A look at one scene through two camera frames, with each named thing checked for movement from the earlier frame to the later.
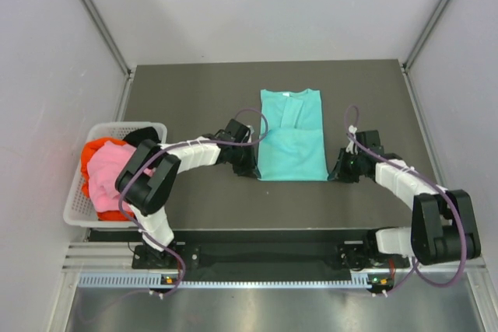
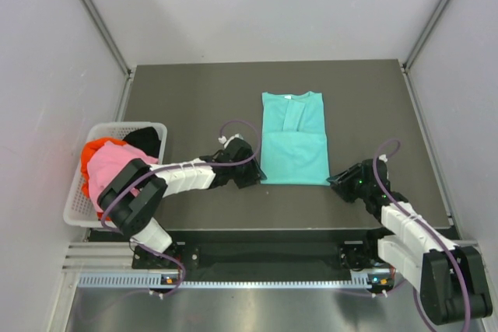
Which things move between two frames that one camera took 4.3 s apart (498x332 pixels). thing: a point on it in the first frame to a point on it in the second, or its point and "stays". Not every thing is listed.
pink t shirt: (103, 169) stays
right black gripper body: (348, 168) to (354, 186)
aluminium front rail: (117, 257) stays
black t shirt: (147, 133) stays
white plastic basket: (78, 211) stays
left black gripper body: (242, 159) to (245, 173)
